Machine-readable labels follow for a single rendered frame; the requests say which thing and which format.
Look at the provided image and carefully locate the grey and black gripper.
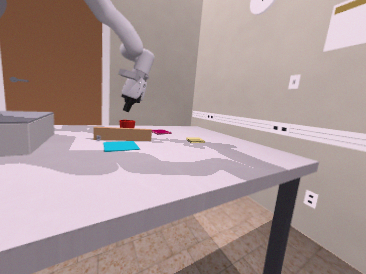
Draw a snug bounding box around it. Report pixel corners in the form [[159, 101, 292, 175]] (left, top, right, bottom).
[[121, 77, 147, 112]]

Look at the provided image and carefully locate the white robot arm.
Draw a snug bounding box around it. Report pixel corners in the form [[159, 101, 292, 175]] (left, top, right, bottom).
[[84, 0, 154, 80]]

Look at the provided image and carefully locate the dark red square pad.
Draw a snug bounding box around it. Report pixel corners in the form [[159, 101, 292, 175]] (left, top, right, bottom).
[[152, 129, 172, 135]]

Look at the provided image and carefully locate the red cup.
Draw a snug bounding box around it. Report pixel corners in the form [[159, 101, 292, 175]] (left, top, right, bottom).
[[119, 120, 135, 128]]

